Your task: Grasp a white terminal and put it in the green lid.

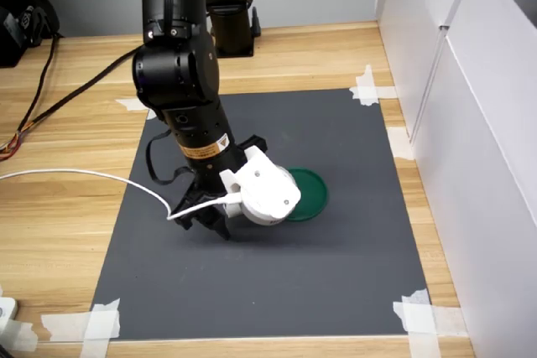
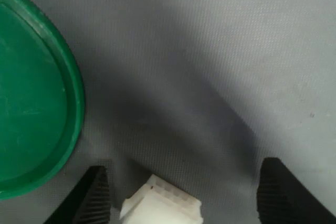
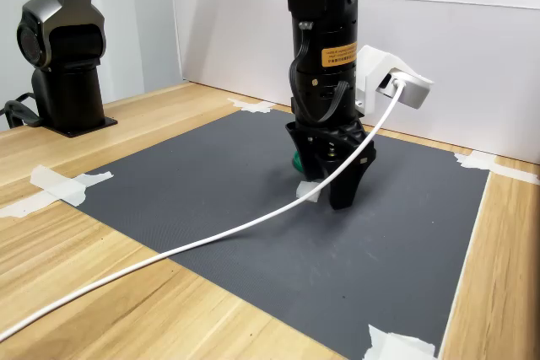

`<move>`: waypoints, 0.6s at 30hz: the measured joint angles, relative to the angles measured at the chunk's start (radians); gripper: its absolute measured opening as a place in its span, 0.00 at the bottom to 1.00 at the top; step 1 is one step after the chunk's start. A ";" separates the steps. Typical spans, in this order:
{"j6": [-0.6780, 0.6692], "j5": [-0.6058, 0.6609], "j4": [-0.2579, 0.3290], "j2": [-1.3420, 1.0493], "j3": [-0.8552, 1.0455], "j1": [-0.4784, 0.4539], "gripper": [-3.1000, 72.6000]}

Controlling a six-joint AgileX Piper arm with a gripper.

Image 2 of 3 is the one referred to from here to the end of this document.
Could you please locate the small white plastic terminal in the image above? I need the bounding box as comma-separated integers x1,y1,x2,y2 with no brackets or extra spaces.
119,174,204,224

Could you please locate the round green lid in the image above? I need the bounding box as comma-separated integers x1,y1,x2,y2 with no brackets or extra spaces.
0,0,86,200

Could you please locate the dark grey mat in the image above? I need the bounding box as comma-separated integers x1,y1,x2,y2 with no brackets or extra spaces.
0,0,336,224

